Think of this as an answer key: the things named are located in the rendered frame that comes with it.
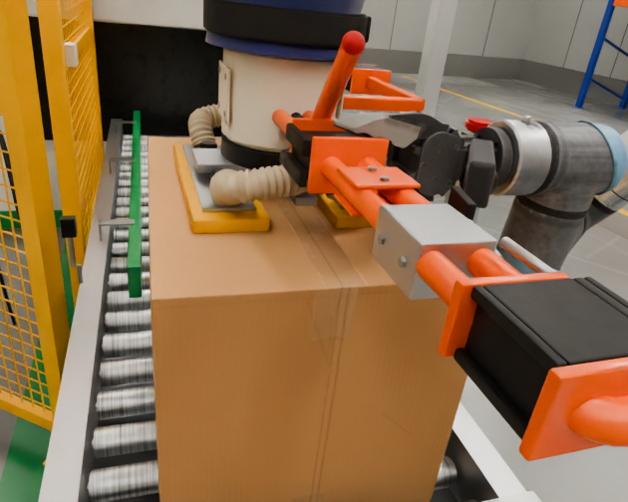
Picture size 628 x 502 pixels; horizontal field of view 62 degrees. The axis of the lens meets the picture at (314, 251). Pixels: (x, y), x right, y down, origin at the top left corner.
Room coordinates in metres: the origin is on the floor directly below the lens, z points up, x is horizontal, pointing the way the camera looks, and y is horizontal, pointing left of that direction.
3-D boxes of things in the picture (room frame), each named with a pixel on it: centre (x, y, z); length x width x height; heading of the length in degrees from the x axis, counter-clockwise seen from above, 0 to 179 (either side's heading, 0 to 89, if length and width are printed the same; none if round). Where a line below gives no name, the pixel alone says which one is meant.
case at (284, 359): (0.78, 0.06, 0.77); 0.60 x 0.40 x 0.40; 19
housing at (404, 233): (0.36, -0.09, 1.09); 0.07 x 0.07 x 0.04; 20
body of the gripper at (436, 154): (0.61, -0.14, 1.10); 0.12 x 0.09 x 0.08; 110
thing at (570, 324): (0.23, -0.13, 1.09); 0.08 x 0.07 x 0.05; 20
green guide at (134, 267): (1.78, 0.71, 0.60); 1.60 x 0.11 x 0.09; 19
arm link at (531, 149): (0.63, -0.22, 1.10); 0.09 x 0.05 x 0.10; 20
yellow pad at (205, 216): (0.76, 0.16, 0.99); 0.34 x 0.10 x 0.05; 20
